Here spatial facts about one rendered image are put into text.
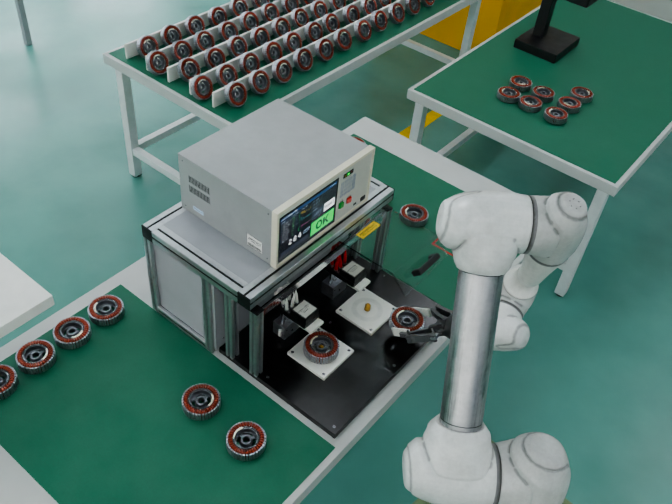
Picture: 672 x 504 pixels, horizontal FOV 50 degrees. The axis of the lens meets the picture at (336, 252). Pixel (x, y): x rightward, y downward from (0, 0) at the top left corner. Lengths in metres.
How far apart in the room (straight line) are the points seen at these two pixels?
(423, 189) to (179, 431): 1.44
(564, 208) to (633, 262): 2.62
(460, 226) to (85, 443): 1.22
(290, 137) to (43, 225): 2.07
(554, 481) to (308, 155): 1.10
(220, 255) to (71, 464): 0.69
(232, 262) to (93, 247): 1.83
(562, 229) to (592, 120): 2.17
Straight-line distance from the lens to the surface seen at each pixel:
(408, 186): 3.01
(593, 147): 3.55
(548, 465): 1.79
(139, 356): 2.34
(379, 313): 2.43
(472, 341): 1.66
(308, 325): 2.23
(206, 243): 2.14
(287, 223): 1.98
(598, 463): 3.27
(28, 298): 1.94
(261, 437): 2.11
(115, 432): 2.19
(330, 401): 2.20
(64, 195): 4.18
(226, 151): 2.14
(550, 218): 1.61
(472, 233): 1.57
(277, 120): 2.28
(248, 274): 2.04
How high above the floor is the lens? 2.57
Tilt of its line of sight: 43 degrees down
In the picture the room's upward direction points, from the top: 7 degrees clockwise
